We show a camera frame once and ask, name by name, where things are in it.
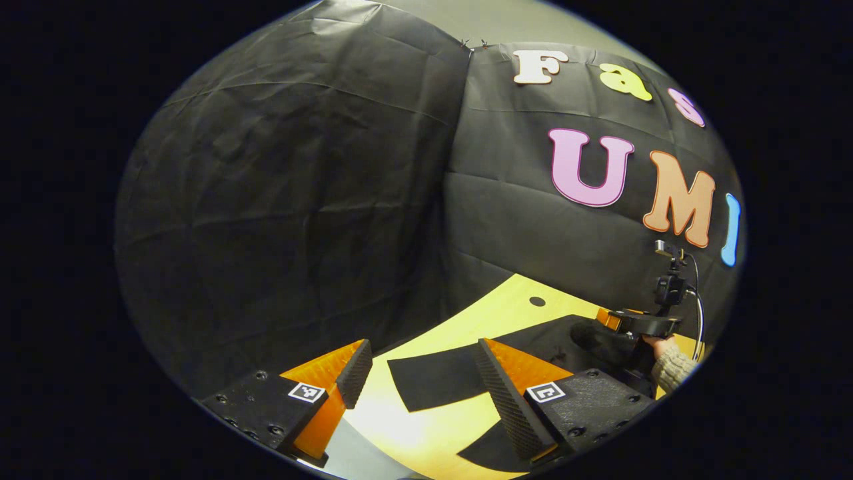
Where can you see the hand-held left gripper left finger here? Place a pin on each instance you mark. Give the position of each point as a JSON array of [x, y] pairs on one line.
[[358, 373]]

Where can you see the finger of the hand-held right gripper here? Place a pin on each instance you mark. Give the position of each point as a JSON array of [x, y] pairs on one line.
[[608, 318]]

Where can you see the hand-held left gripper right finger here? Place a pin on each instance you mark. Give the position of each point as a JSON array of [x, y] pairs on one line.
[[503, 400]]

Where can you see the black button shirt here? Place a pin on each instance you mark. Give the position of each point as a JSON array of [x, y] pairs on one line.
[[433, 383]]

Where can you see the black backdrop cloth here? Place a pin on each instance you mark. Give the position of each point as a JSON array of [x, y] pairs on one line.
[[300, 200]]

